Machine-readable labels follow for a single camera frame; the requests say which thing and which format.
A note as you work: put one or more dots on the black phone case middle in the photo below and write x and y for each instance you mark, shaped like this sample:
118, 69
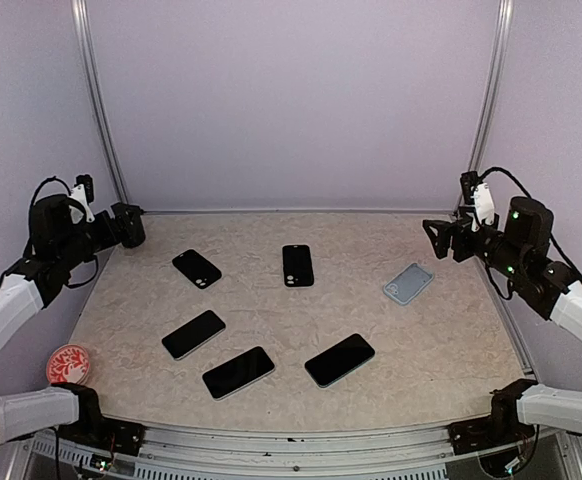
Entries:
297, 266

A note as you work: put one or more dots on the black phone case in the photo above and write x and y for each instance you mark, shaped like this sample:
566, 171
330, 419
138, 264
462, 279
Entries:
197, 269
297, 266

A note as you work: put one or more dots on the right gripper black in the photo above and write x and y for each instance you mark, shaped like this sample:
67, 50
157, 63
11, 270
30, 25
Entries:
448, 230

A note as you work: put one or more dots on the red patterned round coaster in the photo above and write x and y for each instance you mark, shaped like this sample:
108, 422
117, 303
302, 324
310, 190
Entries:
68, 364

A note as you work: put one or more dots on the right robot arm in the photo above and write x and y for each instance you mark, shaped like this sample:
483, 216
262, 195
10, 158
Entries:
552, 289

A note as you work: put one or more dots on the black phone lower middle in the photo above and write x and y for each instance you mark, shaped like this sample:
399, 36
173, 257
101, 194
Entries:
238, 372

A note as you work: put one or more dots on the left aluminium frame post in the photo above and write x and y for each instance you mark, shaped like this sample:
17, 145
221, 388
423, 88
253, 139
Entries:
87, 50

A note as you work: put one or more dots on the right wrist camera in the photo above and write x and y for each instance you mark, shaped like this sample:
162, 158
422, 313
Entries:
478, 201

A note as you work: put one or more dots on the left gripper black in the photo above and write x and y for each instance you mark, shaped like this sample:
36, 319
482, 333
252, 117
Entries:
112, 236

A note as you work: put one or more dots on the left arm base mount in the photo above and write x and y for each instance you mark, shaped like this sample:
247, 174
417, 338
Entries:
112, 435

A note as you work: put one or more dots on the black phone teal edge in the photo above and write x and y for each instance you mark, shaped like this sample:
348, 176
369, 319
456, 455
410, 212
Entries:
339, 360

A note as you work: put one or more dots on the black phone case left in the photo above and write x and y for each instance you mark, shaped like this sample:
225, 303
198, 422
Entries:
197, 269

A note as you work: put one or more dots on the light blue phone case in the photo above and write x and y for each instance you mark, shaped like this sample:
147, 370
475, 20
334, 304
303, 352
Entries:
408, 284

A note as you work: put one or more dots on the front aluminium rail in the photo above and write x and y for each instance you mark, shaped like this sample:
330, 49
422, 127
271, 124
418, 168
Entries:
422, 452

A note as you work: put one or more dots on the aluminium frame post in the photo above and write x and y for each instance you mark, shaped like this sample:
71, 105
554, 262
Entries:
87, 50
496, 67

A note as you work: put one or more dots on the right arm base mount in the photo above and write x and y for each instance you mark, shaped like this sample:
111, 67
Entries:
480, 433

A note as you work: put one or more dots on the black phone upper left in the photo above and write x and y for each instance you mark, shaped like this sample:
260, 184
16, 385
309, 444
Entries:
190, 336

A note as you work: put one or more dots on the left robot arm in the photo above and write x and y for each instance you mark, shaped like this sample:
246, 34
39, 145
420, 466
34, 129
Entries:
63, 234

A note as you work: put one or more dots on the right aluminium frame post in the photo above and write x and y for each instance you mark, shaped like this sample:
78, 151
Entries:
496, 67

